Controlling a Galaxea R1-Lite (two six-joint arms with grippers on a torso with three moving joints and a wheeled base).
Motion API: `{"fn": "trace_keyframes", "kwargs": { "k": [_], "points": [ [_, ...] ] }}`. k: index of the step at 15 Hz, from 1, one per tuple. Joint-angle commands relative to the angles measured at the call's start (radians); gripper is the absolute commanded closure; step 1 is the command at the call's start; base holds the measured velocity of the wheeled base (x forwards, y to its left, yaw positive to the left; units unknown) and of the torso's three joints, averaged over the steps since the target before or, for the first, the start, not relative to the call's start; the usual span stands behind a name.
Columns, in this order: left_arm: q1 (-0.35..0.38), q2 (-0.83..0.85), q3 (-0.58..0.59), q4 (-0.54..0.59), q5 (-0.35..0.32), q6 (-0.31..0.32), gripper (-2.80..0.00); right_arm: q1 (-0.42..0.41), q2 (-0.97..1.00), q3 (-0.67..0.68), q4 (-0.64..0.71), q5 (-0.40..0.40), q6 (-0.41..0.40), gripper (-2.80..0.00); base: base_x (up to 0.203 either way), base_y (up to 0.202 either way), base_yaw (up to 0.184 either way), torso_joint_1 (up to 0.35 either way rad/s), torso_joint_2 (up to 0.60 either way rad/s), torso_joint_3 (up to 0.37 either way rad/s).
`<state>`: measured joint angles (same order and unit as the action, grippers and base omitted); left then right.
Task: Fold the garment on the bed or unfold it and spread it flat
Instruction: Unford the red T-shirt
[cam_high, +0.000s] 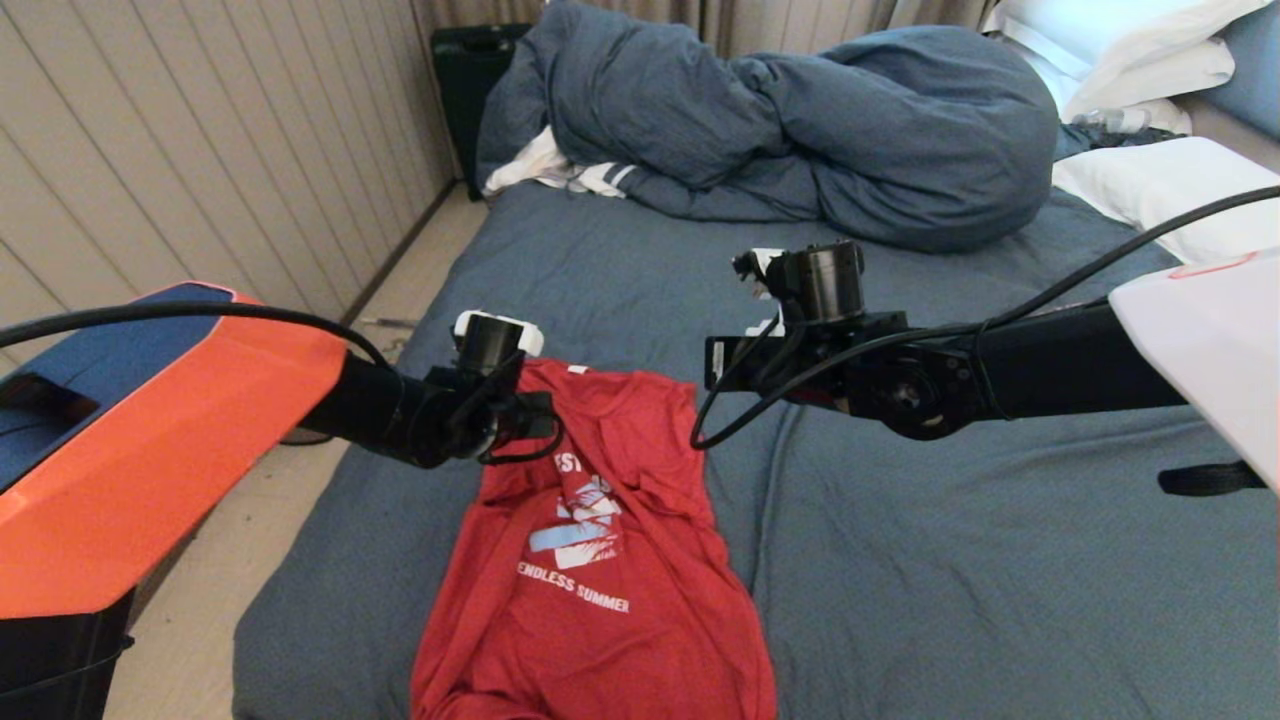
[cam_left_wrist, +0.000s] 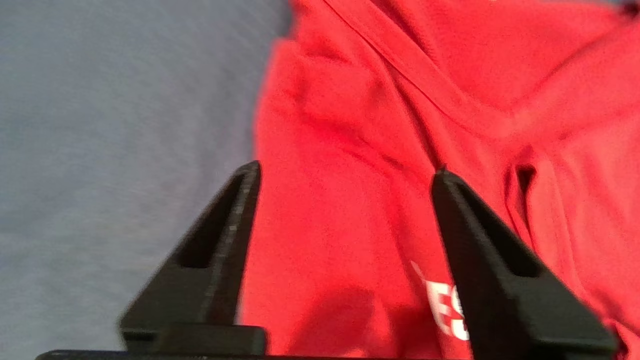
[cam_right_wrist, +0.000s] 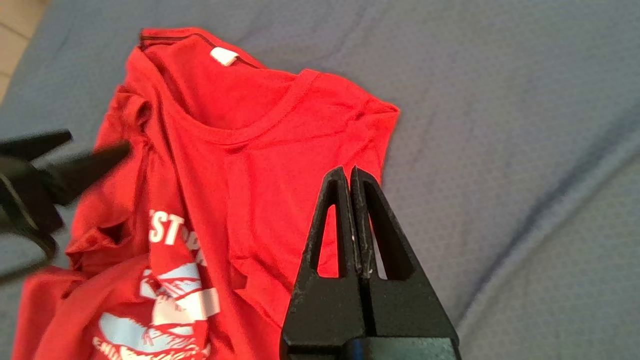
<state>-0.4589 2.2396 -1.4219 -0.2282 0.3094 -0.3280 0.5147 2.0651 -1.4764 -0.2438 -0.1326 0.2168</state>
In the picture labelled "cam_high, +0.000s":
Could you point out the blue padded headboard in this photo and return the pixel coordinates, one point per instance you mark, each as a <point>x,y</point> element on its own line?
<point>1255,65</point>

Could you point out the white striped garment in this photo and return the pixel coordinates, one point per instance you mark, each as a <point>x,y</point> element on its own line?
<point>530,165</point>

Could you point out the crumpled blue duvet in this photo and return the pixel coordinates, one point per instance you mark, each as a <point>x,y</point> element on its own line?
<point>900,145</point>

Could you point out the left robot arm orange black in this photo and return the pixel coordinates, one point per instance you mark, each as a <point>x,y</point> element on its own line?
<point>150,470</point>

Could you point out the large white pillow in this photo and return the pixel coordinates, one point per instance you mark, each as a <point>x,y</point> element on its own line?
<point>1180,180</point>

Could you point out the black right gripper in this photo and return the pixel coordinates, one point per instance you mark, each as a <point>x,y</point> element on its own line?
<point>830,290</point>

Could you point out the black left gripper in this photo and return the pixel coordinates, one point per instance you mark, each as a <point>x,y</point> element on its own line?
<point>490,420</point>

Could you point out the clear plastic bottle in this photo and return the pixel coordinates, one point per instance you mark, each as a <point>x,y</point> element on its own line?
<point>1108,120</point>

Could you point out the red printed t-shirt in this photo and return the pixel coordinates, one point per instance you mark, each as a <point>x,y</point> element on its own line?
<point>600,640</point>

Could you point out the black suitcase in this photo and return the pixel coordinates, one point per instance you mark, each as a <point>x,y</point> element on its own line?
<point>465,95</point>

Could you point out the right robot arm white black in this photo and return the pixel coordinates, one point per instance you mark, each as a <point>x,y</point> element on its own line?
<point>1080,370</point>

